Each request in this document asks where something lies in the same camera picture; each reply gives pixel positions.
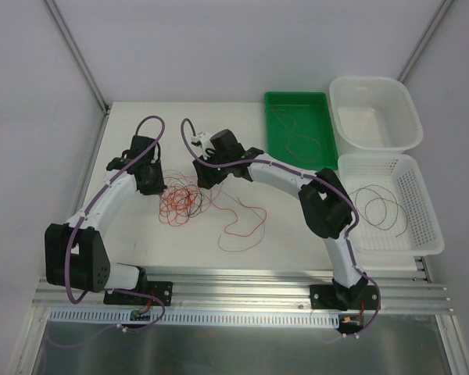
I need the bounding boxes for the red orange wires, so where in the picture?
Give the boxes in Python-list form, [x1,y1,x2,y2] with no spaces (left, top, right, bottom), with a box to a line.
[158,168,267,253]

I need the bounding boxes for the red wire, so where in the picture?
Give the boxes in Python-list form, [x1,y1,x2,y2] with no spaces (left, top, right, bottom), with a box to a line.
[269,107,324,162]

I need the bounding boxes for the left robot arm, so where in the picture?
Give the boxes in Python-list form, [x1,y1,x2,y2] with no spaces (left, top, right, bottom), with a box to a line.
[45,135,166,304]

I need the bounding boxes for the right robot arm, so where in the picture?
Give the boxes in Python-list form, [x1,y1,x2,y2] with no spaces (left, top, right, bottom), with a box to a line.
[187,129,368,311]

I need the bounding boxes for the green plastic tray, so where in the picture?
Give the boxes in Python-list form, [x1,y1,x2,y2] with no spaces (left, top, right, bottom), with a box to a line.
[264,91,338,171]

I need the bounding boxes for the white plastic tub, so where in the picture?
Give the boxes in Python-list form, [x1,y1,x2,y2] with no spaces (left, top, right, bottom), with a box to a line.
[329,77,424,155]

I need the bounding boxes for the white perforated basket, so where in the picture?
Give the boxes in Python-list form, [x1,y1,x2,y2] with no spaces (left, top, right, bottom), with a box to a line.
[338,153,445,256]

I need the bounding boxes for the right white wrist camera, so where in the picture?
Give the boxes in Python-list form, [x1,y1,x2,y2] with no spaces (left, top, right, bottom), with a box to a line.
[191,132,215,160]

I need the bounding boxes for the left aluminium corner post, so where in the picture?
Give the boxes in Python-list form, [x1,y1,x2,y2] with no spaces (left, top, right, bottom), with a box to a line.
[41,0,110,114]

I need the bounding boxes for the aluminium corner post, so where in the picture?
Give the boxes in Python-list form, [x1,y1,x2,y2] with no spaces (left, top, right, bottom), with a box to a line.
[41,0,110,114]
[396,0,456,84]

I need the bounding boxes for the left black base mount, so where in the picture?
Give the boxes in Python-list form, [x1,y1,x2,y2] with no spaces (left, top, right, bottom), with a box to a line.
[103,281,174,308]

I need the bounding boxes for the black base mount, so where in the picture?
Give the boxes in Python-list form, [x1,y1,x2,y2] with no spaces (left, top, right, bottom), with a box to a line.
[309,284,379,311]
[103,281,174,308]

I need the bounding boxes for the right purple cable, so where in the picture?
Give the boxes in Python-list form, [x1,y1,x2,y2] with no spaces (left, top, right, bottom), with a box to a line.
[179,117,381,341]

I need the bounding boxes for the thin black wire in basket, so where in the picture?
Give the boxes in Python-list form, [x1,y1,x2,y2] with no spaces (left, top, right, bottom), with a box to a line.
[351,185,410,238]

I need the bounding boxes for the white slotted cable duct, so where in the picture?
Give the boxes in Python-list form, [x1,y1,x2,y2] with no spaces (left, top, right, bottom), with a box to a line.
[49,308,339,329]

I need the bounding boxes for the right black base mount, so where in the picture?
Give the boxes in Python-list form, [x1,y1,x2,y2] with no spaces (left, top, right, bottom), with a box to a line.
[309,284,379,311]

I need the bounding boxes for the aluminium rail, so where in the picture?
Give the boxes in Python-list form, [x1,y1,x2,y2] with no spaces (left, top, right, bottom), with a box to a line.
[30,267,454,316]

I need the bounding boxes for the right aluminium corner post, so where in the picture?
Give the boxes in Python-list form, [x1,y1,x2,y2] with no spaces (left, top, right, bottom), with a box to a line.
[396,0,456,84]

